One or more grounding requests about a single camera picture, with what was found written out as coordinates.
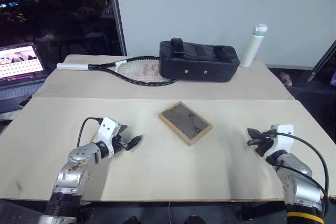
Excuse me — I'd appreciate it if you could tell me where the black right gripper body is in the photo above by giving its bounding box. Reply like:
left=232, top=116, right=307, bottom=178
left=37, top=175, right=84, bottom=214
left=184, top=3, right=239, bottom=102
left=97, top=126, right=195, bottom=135
left=253, top=130, right=276, bottom=158

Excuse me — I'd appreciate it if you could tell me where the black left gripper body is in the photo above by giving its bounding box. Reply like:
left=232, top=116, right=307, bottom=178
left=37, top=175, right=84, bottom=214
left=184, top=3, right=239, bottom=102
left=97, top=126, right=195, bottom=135
left=110, top=130, right=132, bottom=158

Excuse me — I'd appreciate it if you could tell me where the open laptop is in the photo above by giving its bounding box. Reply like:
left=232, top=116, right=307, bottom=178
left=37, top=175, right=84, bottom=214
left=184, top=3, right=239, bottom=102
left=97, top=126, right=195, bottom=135
left=0, top=41, right=49, bottom=116

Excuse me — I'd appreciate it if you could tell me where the pink object on floor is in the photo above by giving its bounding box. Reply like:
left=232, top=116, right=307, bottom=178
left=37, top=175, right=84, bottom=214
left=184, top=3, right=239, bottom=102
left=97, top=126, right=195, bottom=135
left=279, top=70, right=294, bottom=87

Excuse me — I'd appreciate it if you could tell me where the white water bottle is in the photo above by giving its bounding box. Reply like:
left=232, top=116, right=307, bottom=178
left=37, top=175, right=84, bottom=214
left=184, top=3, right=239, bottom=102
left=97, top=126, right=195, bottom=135
left=239, top=23, right=269, bottom=68

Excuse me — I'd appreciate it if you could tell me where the black padded bag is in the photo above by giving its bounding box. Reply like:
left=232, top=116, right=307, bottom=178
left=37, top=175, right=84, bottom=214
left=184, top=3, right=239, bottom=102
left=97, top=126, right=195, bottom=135
left=159, top=38, right=242, bottom=83

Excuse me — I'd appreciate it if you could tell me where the grey metal stand leg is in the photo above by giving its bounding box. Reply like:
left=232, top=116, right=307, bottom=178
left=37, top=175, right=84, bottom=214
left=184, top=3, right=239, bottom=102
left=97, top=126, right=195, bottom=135
left=306, top=39, right=336, bottom=83

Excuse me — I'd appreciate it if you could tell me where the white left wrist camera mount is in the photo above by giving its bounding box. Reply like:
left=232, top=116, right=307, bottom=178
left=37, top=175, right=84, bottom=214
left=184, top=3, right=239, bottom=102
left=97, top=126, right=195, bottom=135
left=95, top=116, right=121, bottom=147

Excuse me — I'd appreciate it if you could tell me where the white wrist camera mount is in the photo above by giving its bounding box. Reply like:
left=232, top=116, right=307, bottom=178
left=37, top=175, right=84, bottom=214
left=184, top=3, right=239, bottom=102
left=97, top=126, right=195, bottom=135
left=95, top=116, right=121, bottom=147
left=267, top=124, right=295, bottom=159

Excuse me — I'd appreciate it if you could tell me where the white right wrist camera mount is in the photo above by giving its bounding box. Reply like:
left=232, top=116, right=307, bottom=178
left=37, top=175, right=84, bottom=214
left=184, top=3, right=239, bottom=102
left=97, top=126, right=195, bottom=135
left=267, top=124, right=295, bottom=159

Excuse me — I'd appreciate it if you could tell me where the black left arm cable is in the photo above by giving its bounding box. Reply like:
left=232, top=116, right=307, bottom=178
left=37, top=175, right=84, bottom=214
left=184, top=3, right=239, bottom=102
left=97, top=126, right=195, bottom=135
left=76, top=116, right=103, bottom=147

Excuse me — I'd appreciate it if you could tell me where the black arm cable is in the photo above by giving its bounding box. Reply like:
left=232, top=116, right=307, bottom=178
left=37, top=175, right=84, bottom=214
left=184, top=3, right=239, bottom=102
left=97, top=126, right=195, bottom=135
left=267, top=129, right=330, bottom=217
left=76, top=116, right=103, bottom=147

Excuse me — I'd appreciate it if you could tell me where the wooden picture frame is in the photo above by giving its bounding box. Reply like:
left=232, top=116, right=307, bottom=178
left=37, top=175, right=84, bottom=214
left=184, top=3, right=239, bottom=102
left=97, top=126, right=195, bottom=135
left=158, top=100, right=214, bottom=146

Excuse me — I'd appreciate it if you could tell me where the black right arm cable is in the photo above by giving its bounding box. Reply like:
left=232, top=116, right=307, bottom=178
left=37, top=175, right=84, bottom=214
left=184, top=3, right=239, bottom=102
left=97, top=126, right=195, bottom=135
left=267, top=129, right=330, bottom=217

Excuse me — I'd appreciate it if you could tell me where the black white-handled tennis racket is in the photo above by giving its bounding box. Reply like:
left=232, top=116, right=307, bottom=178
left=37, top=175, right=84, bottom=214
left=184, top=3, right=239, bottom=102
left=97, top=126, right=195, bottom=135
left=56, top=56, right=180, bottom=88

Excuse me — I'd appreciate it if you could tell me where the grey metal door post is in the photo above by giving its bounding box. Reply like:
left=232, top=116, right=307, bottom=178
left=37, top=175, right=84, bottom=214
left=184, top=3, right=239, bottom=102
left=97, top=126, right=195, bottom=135
left=106, top=0, right=128, bottom=57

